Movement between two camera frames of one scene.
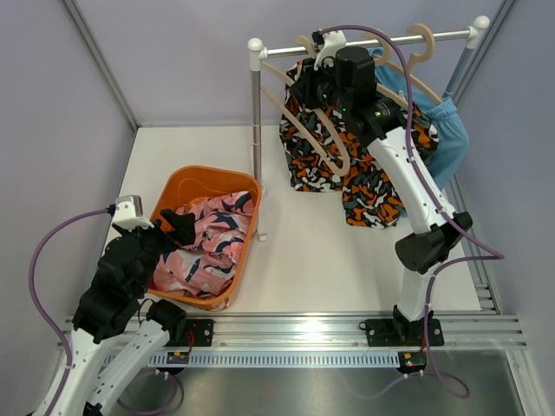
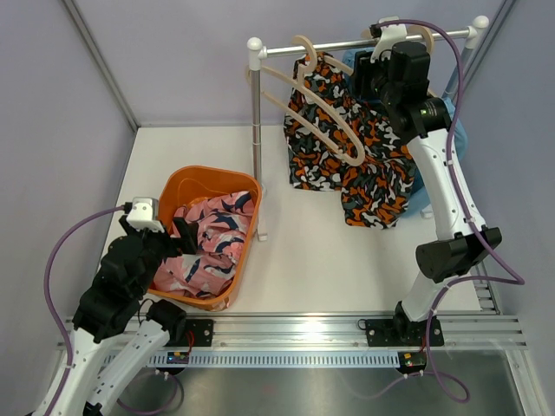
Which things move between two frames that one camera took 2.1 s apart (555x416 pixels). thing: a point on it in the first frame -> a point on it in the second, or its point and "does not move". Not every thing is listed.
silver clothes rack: (257, 52) does not move
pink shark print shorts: (206, 266) does not move
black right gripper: (303, 89) -> (362, 70)
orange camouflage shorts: (323, 156) does not move
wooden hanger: (343, 168) -> (361, 158)
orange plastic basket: (185, 185) does not move
